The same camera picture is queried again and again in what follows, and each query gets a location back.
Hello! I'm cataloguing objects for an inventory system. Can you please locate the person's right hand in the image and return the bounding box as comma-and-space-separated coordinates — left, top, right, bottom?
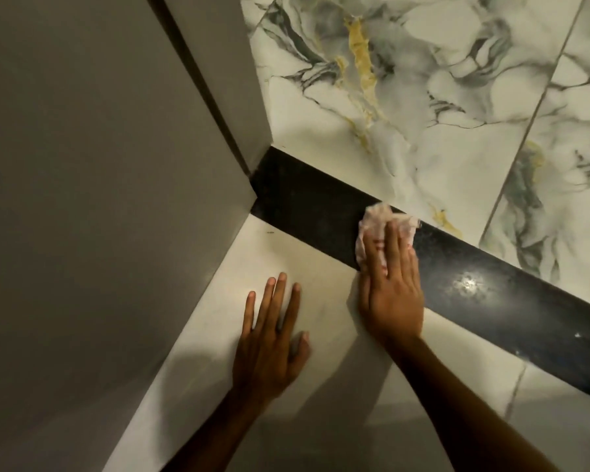
356, 222, 426, 348

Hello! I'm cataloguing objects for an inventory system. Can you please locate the person's left hand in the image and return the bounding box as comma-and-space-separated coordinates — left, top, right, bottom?
231, 272, 311, 403

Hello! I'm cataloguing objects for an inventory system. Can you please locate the white red-patterned cleaning cloth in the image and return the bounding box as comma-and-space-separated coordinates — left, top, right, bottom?
355, 202, 422, 279

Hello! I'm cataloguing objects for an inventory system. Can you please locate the person's left forearm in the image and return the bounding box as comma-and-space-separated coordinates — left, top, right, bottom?
158, 387, 277, 472

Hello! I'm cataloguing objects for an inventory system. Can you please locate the person's right forearm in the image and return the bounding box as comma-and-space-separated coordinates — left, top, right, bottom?
381, 334, 580, 472

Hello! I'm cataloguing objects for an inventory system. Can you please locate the black stone threshold strip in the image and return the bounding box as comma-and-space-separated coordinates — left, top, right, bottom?
249, 146, 590, 407

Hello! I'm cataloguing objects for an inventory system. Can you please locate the large grey door panel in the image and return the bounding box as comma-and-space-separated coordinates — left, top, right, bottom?
0, 0, 257, 472

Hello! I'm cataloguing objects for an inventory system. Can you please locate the narrow grey door frame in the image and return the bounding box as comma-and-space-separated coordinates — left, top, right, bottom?
161, 0, 274, 175

